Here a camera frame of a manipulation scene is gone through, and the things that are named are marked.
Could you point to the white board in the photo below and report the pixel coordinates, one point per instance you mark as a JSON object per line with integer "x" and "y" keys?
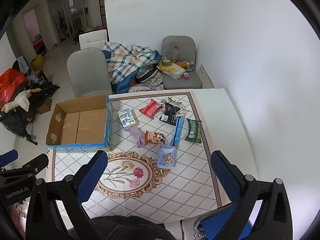
{"x": 205, "y": 76}

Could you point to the pink cloth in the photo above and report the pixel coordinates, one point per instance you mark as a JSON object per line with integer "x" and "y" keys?
{"x": 141, "y": 88}

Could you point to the glass sliding door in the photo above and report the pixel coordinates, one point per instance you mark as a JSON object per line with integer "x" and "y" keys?
{"x": 72, "y": 12}

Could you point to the floral patterned table mat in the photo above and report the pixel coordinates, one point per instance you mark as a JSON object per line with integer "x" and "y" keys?
{"x": 175, "y": 185}

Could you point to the grey chair with tall backrest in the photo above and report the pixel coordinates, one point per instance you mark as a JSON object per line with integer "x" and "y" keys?
{"x": 87, "y": 72}

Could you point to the green snack packet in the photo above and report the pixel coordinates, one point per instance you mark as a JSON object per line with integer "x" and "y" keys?
{"x": 193, "y": 131}

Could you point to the cardboard box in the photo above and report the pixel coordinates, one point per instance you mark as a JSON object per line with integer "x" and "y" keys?
{"x": 80, "y": 122}

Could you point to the grey padded chair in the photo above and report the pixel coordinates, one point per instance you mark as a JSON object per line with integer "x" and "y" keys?
{"x": 181, "y": 82}

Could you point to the red snack packet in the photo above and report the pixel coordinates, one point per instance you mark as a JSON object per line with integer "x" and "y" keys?
{"x": 150, "y": 109}

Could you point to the white plush goose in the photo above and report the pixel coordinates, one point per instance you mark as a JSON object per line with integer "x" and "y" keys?
{"x": 20, "y": 101}

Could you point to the clear plastic bottle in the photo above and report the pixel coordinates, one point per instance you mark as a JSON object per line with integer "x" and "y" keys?
{"x": 176, "y": 53}

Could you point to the blue cartoon tissue pack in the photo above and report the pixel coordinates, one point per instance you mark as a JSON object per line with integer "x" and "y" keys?
{"x": 167, "y": 158}

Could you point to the black snack packet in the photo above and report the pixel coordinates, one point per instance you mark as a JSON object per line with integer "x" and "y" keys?
{"x": 170, "y": 113}

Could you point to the blue green tissue pack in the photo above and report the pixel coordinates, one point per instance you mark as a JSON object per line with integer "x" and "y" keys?
{"x": 127, "y": 119}

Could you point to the blue blanket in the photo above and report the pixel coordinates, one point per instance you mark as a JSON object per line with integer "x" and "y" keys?
{"x": 122, "y": 83}

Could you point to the yellow tissue pack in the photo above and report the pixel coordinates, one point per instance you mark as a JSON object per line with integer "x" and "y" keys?
{"x": 172, "y": 70}

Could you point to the striped patterned cloth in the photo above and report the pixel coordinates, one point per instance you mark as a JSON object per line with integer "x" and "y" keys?
{"x": 150, "y": 76}

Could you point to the blue face mask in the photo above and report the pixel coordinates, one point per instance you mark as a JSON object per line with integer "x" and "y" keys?
{"x": 23, "y": 63}

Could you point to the blue plastic object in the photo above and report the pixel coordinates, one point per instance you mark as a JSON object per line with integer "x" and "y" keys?
{"x": 222, "y": 220}

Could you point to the red plastic bag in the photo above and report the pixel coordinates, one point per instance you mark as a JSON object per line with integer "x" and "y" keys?
{"x": 10, "y": 83}

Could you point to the long blue packet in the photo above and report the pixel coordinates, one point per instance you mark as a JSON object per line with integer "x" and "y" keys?
{"x": 178, "y": 131}

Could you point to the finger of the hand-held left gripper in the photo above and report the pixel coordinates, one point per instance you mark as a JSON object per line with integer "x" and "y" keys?
{"x": 8, "y": 157}
{"x": 35, "y": 164}

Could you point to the small red box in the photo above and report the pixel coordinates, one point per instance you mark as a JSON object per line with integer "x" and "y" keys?
{"x": 186, "y": 76}

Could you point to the orange cartoon snack packet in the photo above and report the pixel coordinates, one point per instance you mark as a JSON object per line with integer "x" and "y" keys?
{"x": 155, "y": 137}

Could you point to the plaid blanket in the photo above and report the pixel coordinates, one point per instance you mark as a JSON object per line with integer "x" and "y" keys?
{"x": 127, "y": 61}

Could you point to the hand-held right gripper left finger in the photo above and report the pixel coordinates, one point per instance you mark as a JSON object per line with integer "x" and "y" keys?
{"x": 93, "y": 173}

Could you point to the yellow bucket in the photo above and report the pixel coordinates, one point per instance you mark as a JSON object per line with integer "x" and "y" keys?
{"x": 37, "y": 61}

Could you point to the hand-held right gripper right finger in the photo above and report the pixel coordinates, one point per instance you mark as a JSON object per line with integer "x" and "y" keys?
{"x": 225, "y": 177}

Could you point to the white chair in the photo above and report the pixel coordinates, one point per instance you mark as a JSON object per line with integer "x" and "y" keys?
{"x": 93, "y": 38}

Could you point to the purple sock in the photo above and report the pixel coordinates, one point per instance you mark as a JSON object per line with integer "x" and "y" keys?
{"x": 138, "y": 136}

